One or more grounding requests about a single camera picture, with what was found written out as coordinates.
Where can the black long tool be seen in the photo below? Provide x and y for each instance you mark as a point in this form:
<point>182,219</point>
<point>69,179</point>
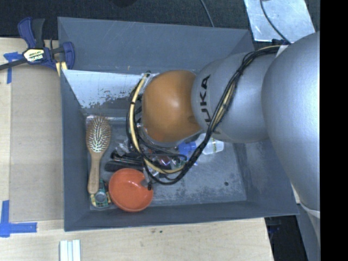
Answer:
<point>125,156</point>
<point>119,167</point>

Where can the clear crumpled plastic wrapper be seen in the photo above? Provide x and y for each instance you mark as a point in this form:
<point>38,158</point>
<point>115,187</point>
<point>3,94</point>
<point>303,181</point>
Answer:
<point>123,145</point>

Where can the grey metal bin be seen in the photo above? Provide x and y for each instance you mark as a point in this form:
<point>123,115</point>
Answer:
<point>206,181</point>

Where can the orange bowl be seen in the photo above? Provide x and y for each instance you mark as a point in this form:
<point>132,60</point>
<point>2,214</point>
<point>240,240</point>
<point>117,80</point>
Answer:
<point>127,192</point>

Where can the clear plastic bottle blue cap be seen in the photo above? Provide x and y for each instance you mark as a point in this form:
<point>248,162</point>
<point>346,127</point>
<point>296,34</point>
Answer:
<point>214,148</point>

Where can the wooden hairbrush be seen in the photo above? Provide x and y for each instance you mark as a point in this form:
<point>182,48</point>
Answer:
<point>95,156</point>

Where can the green packet with silver disc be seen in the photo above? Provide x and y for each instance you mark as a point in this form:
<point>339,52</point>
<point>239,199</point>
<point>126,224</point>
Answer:
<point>100,198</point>

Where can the pale wood flat board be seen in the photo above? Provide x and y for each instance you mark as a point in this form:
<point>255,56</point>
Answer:
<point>35,145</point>

